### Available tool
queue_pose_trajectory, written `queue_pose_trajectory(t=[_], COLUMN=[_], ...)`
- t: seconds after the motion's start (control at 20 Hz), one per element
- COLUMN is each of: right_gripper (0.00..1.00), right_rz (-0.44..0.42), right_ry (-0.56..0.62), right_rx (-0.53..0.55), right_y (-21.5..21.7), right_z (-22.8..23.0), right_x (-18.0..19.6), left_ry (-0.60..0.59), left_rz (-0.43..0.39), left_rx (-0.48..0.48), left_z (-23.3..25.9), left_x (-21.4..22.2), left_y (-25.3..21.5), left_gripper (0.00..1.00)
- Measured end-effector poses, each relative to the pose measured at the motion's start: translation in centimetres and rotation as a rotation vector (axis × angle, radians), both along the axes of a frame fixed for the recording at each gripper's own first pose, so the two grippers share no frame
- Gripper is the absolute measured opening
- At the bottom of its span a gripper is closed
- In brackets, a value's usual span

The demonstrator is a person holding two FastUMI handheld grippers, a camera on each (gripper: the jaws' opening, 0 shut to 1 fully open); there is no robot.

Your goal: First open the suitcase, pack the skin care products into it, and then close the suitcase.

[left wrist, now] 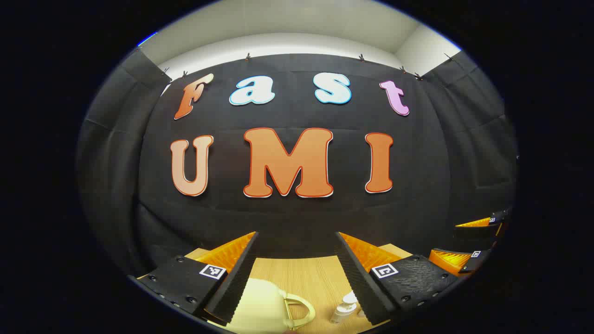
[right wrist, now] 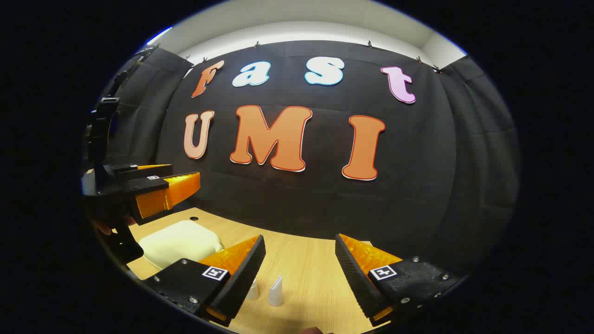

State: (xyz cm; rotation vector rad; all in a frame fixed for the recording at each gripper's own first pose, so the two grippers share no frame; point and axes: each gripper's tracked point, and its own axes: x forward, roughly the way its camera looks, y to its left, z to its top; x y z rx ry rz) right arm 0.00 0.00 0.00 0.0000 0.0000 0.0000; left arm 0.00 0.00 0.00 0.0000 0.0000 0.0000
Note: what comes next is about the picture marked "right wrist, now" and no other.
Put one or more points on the white pump bottle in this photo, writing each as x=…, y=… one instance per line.
x=253, y=292

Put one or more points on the cream yellow suitcase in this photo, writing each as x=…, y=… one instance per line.
x=176, y=241

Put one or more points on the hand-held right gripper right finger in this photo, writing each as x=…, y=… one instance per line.
x=355, y=278

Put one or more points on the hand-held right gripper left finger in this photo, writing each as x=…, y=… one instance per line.
x=241, y=278

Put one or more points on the white squeeze tube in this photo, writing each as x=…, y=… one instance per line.
x=276, y=294

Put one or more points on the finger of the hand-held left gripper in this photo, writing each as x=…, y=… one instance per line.
x=144, y=184
x=139, y=171

